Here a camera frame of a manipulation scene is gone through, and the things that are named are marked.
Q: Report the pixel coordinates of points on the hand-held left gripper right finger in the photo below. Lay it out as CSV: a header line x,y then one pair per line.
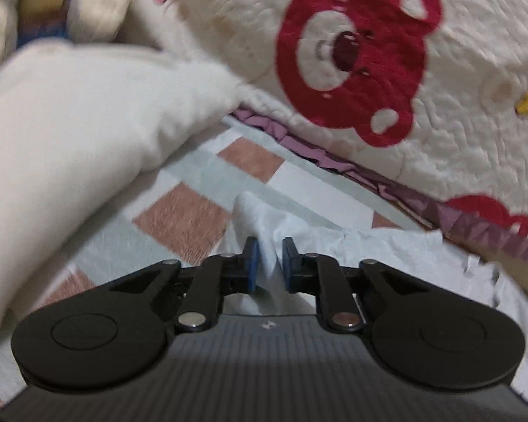
x,y
289,268

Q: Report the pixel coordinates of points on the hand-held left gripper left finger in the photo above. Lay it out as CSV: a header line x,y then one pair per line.
x,y
253,268

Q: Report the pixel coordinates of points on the light grey shirt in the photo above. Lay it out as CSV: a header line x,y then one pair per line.
x,y
378,246

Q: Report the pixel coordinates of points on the white quilt with red bears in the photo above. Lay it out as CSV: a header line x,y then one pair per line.
x,y
466,140

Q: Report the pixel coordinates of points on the white pillow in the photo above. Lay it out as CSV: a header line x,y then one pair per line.
x,y
70,140

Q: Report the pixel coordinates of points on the grey and white plush toy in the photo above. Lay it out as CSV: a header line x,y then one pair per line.
x,y
97,9

